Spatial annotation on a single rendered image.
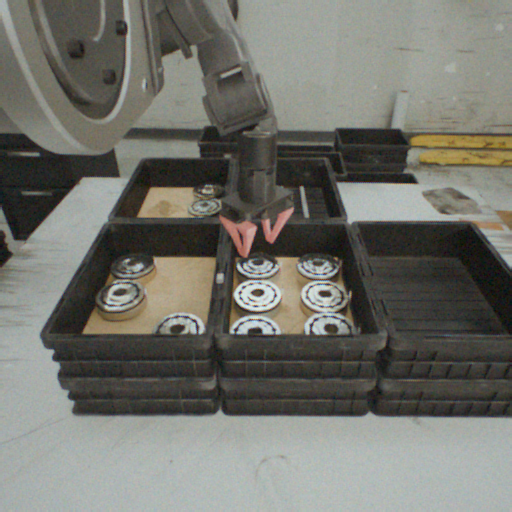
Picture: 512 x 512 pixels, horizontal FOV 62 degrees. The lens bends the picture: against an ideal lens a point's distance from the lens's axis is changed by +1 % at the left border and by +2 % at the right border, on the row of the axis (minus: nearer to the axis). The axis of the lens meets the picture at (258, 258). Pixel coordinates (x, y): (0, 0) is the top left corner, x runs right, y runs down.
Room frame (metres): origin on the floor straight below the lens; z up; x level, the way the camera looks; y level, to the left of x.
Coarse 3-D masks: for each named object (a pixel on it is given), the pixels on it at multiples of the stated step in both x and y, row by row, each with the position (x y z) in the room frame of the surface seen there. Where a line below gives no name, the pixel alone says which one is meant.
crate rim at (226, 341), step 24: (360, 264) 0.73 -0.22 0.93; (216, 312) 0.58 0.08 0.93; (216, 336) 0.52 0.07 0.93; (240, 336) 0.52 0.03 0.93; (264, 336) 0.52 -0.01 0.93; (288, 336) 0.52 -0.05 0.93; (312, 336) 0.52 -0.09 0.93; (336, 336) 0.52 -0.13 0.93; (360, 336) 0.52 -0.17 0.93; (384, 336) 0.52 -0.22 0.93
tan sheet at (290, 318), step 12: (288, 264) 0.86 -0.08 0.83; (288, 276) 0.81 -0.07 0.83; (288, 288) 0.77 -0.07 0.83; (300, 288) 0.77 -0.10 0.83; (288, 300) 0.72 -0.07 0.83; (288, 312) 0.68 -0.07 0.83; (300, 312) 0.69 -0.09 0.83; (348, 312) 0.69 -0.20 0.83; (288, 324) 0.65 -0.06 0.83; (300, 324) 0.65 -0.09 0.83
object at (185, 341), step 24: (96, 240) 0.82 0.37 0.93; (216, 264) 0.73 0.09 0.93; (72, 288) 0.65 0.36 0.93; (216, 288) 0.65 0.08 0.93; (48, 336) 0.52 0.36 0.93; (72, 336) 0.52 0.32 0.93; (96, 336) 0.52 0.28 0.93; (120, 336) 0.52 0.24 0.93; (144, 336) 0.52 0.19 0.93; (168, 336) 0.52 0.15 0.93; (192, 336) 0.52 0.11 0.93
